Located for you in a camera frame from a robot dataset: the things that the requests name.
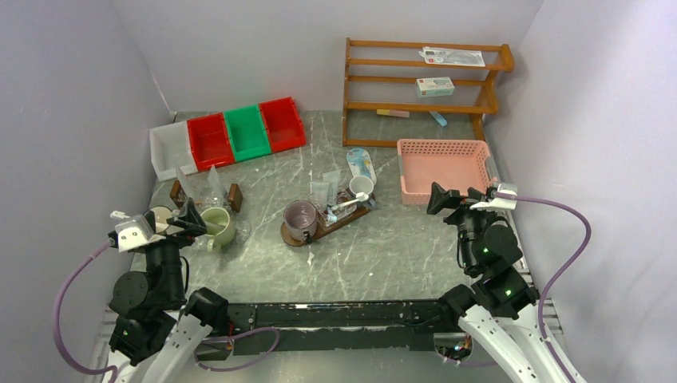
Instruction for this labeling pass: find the grey toothbrush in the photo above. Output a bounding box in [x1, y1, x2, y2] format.
[205, 221, 227, 233]

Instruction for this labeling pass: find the toothpaste tube red cap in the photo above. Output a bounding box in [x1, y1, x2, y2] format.
[311, 181, 331, 209]

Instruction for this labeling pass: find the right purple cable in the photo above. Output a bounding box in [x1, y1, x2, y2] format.
[494, 192, 592, 383]

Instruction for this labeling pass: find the brown wooden block holder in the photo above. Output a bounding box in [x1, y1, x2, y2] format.
[169, 180, 244, 214]

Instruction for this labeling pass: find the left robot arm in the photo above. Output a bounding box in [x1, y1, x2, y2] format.
[105, 199, 234, 382]

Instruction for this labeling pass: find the white toothbrush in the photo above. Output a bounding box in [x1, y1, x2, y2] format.
[334, 192, 370, 209]

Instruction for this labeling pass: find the purple mug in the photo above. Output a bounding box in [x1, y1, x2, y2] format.
[283, 200, 318, 243]

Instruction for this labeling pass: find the plastic packet on top shelf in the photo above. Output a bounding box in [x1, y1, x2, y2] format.
[418, 46, 485, 67]

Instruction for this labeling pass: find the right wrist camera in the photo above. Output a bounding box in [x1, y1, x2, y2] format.
[469, 183, 518, 211]

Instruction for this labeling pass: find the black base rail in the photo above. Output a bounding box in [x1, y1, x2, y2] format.
[197, 298, 472, 361]

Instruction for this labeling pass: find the green plastic bin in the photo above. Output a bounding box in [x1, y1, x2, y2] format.
[224, 105, 271, 162]

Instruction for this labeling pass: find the red bin with holder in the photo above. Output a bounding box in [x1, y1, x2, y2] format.
[259, 97, 307, 153]

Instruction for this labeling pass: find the wooden shelf rack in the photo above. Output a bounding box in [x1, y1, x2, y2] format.
[342, 38, 515, 148]

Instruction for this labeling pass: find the pale green mug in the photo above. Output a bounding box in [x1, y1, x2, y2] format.
[200, 207, 236, 252]

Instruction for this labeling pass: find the small white box on shelf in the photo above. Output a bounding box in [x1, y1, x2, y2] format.
[415, 77, 455, 98]

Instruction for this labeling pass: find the white plastic bin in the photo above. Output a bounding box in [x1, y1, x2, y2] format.
[148, 121, 198, 181]

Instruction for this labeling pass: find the yellow pink marker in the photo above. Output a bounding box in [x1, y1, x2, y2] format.
[376, 109, 410, 118]

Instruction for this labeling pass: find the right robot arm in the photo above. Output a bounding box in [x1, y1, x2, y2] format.
[426, 182, 592, 382]

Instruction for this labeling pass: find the purple cable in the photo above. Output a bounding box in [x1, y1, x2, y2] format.
[494, 192, 592, 383]
[51, 239, 281, 383]

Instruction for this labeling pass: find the cream toothbrush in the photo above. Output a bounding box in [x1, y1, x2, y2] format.
[109, 211, 129, 220]

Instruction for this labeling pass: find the grey-blue mug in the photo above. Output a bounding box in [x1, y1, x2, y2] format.
[349, 176, 376, 210]

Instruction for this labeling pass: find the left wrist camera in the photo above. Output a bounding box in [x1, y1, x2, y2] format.
[115, 215, 160, 252]

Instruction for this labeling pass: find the white enamel mug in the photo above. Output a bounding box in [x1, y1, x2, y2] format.
[143, 206, 173, 235]

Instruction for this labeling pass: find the pink plastic basket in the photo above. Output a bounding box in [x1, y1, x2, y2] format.
[396, 139, 497, 205]

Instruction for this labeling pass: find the toothpaste tube orange cap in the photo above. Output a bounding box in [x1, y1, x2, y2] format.
[175, 167, 196, 199]

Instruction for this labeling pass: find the oval dark wooden tray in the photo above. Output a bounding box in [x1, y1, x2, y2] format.
[280, 207, 371, 247]

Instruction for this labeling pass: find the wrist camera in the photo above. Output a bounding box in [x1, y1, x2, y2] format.
[115, 215, 160, 252]
[469, 183, 518, 211]

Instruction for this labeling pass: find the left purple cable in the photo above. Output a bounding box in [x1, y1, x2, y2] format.
[51, 239, 281, 383]

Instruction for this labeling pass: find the red bin with toothbrushes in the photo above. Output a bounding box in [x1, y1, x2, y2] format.
[187, 113, 236, 172]

